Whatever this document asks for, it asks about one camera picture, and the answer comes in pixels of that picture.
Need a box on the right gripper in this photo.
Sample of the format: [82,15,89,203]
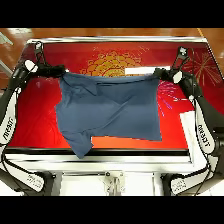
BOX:
[153,67,173,81]

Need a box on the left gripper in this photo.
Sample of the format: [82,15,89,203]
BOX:
[41,64,67,79]

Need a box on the blue T-shirt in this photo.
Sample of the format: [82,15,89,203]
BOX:
[53,71,164,160]

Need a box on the black cable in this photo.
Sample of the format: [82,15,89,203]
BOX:
[194,153,218,197]
[0,142,34,196]

